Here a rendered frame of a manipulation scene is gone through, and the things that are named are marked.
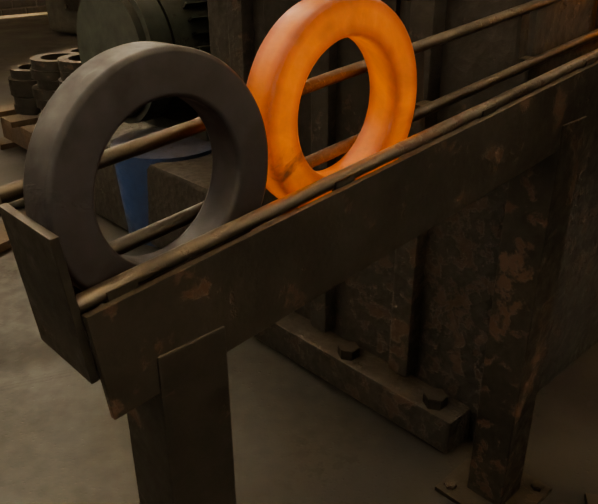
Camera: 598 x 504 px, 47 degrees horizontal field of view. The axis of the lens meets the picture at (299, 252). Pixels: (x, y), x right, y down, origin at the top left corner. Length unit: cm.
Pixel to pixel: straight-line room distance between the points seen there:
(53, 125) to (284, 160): 19
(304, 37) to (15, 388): 107
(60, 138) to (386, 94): 32
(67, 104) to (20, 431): 98
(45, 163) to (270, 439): 89
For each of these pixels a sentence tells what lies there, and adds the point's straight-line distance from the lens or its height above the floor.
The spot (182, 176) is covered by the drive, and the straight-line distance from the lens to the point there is 171.
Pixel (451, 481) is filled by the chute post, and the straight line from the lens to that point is 117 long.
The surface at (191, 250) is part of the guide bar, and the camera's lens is 48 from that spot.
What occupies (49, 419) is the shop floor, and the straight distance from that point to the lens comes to 136.
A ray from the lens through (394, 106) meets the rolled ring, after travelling 64.
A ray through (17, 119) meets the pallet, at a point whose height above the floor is 14.
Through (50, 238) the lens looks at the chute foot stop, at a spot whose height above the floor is 65.
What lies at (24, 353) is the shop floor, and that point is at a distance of 156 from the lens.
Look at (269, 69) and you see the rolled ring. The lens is 53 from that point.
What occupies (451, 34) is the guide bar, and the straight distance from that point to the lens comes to 79.
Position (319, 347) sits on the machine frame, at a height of 7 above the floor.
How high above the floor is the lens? 82
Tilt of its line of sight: 26 degrees down
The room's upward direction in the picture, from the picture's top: straight up
